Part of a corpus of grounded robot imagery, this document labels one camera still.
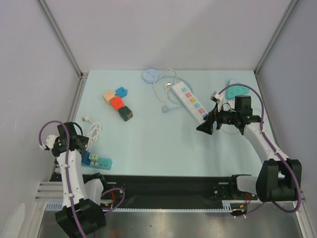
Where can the red cube adapter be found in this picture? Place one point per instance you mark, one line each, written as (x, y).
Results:
(117, 103)

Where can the dark green cube adapter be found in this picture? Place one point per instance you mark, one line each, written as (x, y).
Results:
(125, 113)

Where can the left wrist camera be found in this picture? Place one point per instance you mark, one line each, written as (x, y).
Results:
(49, 142)

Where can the teal triangular power strip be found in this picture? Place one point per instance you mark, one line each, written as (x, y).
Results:
(234, 91)

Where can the aluminium frame rail left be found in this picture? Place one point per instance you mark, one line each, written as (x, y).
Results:
(48, 15)

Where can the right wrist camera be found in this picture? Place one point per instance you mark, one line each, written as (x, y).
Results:
(218, 99)

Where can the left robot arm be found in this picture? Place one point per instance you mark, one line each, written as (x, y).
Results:
(81, 213)

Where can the wooden tan plug adapter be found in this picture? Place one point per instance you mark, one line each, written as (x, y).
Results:
(109, 96)

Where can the blue square plug adapter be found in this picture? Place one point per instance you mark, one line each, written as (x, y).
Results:
(121, 92)

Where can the dark blue small plug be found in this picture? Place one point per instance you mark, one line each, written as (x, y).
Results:
(85, 159)

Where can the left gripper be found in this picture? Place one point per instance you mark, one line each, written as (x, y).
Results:
(84, 141)

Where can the white square charger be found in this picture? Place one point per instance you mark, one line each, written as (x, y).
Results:
(231, 103)

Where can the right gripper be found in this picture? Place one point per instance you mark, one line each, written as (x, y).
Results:
(214, 119)

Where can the white slotted cable duct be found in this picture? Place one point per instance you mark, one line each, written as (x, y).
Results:
(57, 205)

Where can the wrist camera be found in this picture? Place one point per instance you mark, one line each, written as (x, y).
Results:
(49, 142)
(218, 99)

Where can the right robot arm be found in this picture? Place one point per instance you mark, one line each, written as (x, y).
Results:
(279, 177)

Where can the teal rectangular power strip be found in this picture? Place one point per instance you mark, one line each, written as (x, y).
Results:
(102, 164)

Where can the aluminium frame rail right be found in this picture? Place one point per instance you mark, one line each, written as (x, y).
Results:
(276, 35)

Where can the aluminium frame rail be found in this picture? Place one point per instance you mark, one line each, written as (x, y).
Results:
(48, 15)
(276, 35)

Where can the light blue round socket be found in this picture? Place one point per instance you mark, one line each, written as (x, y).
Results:
(150, 75)

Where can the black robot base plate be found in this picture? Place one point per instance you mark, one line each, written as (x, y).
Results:
(164, 192)

